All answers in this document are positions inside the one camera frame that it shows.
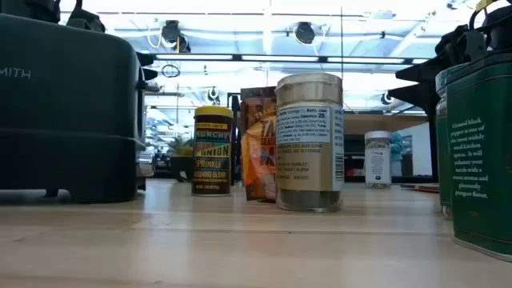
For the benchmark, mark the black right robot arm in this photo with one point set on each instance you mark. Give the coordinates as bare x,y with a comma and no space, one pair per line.
500,24

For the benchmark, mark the yellow lid onion seasoning jar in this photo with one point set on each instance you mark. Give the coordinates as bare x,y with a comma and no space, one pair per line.
212,152

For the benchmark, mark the ceiling light bar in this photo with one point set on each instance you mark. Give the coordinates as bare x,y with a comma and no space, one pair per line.
280,58

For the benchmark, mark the wooden shelf black frame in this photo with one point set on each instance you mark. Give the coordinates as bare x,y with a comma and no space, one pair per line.
380,123

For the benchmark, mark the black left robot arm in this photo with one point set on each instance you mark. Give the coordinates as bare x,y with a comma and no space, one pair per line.
28,8

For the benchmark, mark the tan paper cup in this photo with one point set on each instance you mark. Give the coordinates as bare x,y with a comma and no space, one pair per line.
310,160

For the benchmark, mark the potted succulent plant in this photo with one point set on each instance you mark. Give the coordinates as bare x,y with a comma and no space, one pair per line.
182,164

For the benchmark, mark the green lid glass spice jar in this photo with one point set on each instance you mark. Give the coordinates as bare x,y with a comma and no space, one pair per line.
442,160

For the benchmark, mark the black ceiling spotlight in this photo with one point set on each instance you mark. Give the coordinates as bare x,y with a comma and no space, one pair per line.
213,94
304,33
386,98
172,32

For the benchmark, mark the small black box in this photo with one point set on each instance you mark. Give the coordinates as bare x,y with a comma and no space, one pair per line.
480,160

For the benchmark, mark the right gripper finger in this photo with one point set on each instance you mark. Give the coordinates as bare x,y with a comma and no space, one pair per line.
424,72
420,98

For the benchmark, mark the landscape cover book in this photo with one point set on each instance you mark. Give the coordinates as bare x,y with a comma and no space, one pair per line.
420,188

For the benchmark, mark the white lid clear spice jar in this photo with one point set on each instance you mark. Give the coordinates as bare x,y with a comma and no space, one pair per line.
378,160

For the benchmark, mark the black two-slot toaster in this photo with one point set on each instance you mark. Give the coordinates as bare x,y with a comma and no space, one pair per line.
68,120

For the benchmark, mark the orange taco seasoning packet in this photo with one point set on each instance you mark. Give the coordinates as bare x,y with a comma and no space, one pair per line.
258,160

